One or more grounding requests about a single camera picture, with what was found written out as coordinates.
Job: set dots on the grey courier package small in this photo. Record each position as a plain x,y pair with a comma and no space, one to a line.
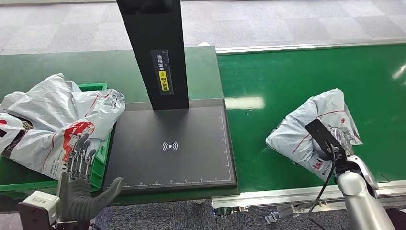
298,133

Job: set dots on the white package dark print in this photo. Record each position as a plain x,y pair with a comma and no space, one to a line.
9,136

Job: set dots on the black weighing scale platform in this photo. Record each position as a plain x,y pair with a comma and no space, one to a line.
171,165

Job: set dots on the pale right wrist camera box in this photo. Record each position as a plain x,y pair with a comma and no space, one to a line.
320,133

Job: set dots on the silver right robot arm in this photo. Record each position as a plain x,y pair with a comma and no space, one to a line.
361,196

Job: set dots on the aluminium conveyor frame rail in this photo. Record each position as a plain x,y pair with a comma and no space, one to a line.
279,195
301,46

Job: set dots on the green plastic basket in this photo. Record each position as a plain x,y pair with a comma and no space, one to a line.
19,187

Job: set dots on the grey metal clamp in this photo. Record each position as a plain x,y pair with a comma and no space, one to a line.
282,214

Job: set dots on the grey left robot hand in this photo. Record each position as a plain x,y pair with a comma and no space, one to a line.
76,200

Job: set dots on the green conveyor belt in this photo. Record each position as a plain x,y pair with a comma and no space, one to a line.
285,79

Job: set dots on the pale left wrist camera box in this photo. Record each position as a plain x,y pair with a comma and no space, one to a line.
38,206

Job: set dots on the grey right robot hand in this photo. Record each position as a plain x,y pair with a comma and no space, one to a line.
322,154

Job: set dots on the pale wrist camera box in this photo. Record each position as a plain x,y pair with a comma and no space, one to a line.
320,133
38,206

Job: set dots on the plain grey crumpled package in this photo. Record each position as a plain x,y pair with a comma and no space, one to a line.
47,92

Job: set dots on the grey package large red print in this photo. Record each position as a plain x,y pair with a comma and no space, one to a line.
82,120

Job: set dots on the black yellow column label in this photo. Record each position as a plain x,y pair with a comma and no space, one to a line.
162,73

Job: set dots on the black scale column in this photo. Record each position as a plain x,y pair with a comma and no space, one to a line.
155,31

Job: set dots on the metal conveyor bracket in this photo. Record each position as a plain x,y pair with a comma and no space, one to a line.
230,212

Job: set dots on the small white round object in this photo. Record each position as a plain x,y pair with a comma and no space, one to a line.
203,44

